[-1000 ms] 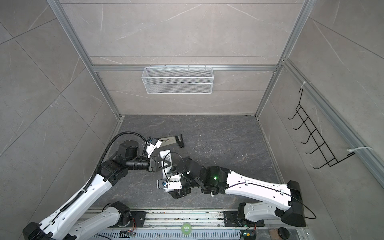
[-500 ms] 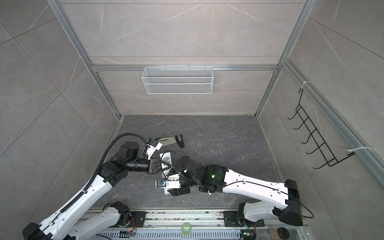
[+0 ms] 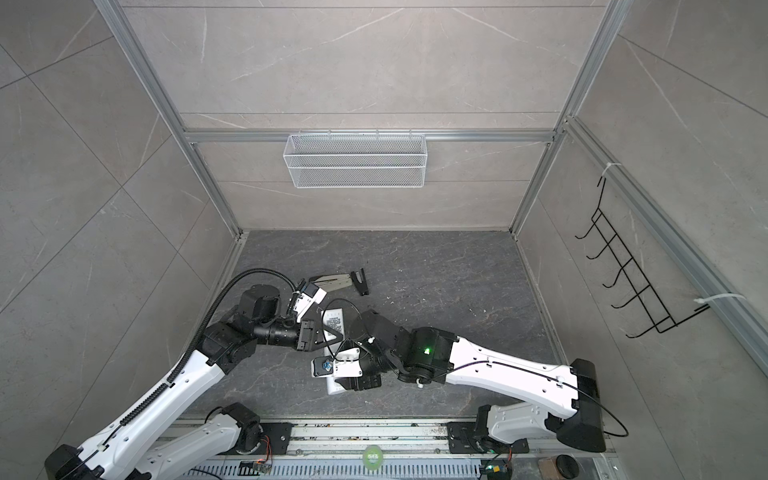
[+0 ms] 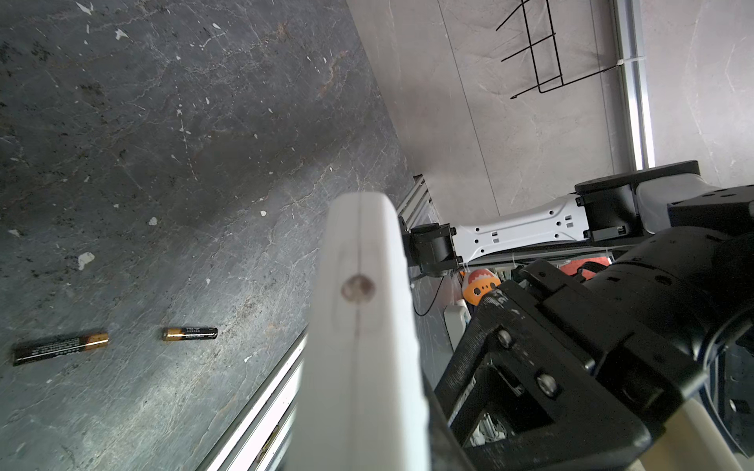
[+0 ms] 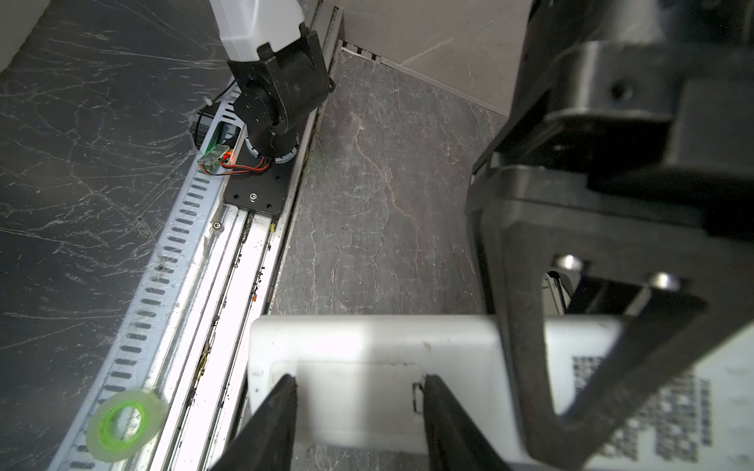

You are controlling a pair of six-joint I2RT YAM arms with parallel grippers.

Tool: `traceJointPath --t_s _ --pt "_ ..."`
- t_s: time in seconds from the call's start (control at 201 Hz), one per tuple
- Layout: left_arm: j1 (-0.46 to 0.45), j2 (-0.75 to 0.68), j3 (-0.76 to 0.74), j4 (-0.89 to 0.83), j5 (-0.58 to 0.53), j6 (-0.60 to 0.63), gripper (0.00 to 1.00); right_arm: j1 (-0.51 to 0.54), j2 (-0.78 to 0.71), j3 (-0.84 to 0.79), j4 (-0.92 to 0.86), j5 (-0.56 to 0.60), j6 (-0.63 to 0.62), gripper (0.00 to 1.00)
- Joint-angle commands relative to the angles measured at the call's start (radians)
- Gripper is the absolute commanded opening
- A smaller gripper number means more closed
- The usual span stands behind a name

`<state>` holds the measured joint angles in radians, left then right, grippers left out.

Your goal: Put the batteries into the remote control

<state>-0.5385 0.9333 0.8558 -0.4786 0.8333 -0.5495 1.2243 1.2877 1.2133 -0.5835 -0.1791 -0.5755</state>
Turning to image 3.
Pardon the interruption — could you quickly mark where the white remote control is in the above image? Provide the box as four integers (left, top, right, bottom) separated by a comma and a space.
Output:
323, 308, 363, 396

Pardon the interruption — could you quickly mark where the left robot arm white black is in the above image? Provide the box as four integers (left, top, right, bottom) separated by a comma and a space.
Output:
44, 283, 327, 479

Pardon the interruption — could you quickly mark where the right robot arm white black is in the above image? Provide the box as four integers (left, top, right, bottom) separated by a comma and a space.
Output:
320, 310, 606, 453

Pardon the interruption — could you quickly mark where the grey black stapler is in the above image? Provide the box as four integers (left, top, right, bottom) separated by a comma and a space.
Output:
308, 268, 370, 296

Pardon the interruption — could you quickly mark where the green round sticker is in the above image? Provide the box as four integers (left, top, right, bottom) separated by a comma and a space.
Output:
362, 445, 384, 471

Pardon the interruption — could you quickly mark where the black round cap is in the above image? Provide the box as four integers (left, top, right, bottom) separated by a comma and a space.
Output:
555, 454, 581, 480

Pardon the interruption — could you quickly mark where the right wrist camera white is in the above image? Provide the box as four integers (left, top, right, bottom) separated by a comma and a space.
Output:
311, 348, 363, 379

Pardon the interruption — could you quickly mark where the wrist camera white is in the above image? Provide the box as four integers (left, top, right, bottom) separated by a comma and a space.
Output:
311, 348, 363, 379
288, 281, 327, 322

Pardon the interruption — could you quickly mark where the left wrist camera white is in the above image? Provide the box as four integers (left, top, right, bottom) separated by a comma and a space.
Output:
288, 281, 327, 322

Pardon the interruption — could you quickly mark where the black corrugated cable conduit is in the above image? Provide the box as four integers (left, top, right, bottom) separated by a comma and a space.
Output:
119, 268, 298, 427

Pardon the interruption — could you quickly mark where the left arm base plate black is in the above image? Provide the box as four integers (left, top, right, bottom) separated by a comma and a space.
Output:
233, 422, 293, 455

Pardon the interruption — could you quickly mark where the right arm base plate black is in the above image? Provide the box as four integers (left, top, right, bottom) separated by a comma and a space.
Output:
446, 422, 530, 454

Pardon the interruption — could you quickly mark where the white wire mesh basket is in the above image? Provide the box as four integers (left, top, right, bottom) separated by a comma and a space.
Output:
283, 133, 428, 189

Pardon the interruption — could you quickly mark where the black wire hook rack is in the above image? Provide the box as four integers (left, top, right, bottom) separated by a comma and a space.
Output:
574, 177, 711, 339

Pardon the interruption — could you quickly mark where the white cable tie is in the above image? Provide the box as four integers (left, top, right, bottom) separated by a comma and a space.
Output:
693, 292, 746, 305

